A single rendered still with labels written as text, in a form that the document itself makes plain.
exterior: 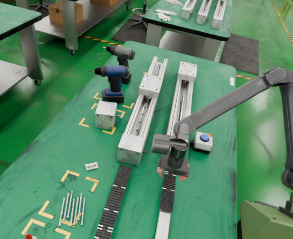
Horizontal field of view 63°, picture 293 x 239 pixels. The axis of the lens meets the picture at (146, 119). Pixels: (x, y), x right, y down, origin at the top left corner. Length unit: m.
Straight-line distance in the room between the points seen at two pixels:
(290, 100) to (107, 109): 0.77
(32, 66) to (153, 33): 1.33
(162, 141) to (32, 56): 2.08
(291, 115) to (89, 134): 0.85
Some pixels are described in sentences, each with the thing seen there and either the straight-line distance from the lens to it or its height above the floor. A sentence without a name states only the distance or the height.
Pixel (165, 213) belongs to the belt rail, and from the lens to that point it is 0.93.
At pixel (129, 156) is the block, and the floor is 0.84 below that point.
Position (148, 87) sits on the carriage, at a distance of 1.30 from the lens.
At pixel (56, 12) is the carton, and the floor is 0.38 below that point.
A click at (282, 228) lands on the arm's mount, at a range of 0.89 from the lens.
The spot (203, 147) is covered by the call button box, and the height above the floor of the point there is 0.82.
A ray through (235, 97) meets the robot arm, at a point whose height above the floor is 1.16.
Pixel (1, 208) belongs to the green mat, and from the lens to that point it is 1.02.
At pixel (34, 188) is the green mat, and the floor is 0.78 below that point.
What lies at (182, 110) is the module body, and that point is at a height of 0.84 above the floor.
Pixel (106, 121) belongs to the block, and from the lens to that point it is 1.17.
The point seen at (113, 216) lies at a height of 0.81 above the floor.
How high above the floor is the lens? 1.62
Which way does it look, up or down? 41 degrees down
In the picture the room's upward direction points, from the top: 10 degrees clockwise
